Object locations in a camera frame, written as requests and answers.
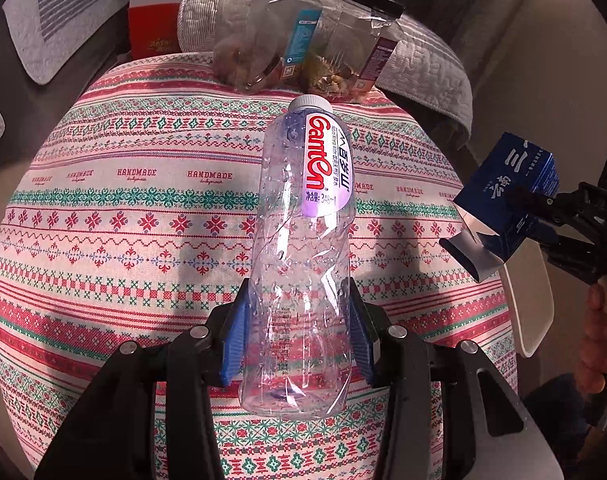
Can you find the clear Ganten plastic bottle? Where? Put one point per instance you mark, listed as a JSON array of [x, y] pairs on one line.
[[298, 353]]

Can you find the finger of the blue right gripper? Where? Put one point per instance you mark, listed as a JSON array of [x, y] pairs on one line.
[[546, 236], [535, 204]]

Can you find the clear jar purple label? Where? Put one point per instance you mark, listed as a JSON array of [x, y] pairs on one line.
[[351, 46]]

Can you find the person's right hand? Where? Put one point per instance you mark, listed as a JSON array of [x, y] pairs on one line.
[[591, 370]]

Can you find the clear jar teal label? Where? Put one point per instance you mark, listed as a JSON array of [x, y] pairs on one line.
[[262, 44]]

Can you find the dark blue carton box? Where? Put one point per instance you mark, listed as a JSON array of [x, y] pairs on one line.
[[494, 225]]

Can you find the patterned handmade tablecloth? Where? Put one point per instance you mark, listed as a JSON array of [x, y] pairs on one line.
[[136, 218]]

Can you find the grey sofa with covers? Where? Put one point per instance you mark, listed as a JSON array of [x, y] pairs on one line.
[[50, 52]]

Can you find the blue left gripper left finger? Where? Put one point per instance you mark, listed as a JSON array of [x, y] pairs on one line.
[[233, 335]]

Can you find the red and white box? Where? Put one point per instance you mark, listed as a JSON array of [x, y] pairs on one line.
[[153, 28]]

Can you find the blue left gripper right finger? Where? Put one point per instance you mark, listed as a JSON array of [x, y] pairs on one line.
[[365, 341]]

